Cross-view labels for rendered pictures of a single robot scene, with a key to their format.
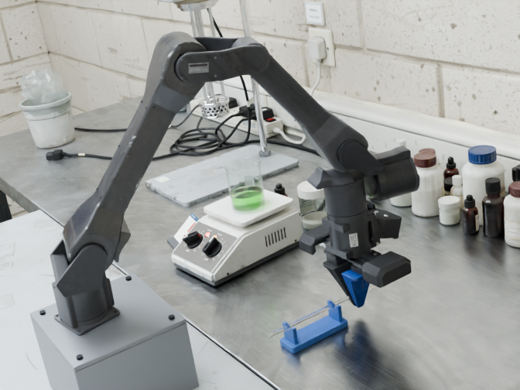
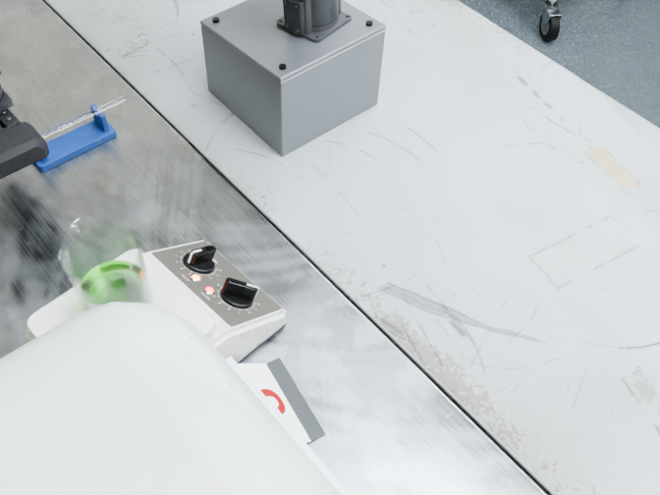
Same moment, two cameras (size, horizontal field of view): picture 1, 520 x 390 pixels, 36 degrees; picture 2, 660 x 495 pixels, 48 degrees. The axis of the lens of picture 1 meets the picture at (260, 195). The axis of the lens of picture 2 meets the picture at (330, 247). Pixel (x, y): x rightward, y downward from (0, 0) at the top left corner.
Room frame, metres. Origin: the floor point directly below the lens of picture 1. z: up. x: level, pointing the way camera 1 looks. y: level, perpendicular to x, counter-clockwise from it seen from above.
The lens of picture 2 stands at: (1.68, 0.12, 1.53)
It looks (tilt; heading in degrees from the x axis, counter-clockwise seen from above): 52 degrees down; 167
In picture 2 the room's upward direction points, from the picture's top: 3 degrees clockwise
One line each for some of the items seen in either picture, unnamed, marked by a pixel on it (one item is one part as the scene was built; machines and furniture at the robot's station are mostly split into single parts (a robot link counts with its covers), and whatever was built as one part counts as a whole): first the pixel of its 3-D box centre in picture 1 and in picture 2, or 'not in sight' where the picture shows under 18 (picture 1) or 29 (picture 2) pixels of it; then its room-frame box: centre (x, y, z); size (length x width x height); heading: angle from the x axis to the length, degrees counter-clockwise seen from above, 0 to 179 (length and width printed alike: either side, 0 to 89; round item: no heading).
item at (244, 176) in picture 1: (246, 186); (109, 277); (1.30, 0.02, 1.03); 0.07 x 0.06 x 0.08; 28
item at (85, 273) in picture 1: (76, 255); not in sight; (0.95, 0.24, 1.10); 0.09 x 0.07 x 0.06; 15
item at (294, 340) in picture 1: (313, 324); (70, 136); (1.00, -0.05, 0.92); 0.10 x 0.03 x 0.04; 121
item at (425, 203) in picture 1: (426, 183); not in sight; (1.36, -0.30, 0.95); 0.06 x 0.06 x 0.11
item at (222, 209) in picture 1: (248, 205); (122, 324); (1.32, 0.02, 0.98); 0.12 x 0.12 x 0.01; 36
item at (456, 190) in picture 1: (457, 193); not in sight; (1.34, -0.35, 0.93); 0.03 x 0.03 x 0.07
